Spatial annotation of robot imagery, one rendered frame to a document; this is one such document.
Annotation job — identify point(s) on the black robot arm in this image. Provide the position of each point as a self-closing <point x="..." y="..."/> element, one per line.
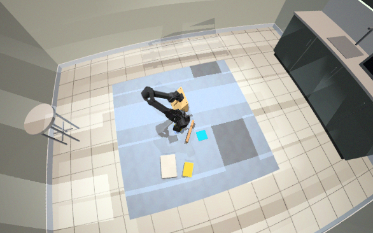
<point x="170" y="113"/>

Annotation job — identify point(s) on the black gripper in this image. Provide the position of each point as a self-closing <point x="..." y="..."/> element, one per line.
<point x="176" y="126"/>

